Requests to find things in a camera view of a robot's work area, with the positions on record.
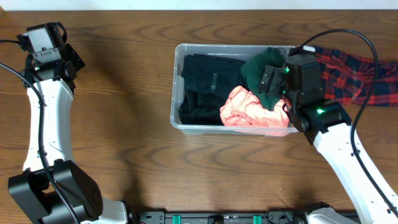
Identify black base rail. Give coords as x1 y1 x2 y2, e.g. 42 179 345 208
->
136 210 361 224

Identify black jeans with zipper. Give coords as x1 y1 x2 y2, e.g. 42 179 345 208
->
178 90 225 126

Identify dark garment with tape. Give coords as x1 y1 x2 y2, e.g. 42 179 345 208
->
181 54 248 100

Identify pink garment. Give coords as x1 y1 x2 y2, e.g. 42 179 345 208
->
220 86 290 128

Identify green garment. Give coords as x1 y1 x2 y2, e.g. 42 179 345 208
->
240 47 285 111

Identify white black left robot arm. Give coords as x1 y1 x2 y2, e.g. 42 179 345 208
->
8 42 130 223

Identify clear plastic storage bin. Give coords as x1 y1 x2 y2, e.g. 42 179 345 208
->
170 44 297 137

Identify red plaid flannel shirt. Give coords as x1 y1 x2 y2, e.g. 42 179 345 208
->
315 46 397 107

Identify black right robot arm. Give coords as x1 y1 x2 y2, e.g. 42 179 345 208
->
259 54 397 223

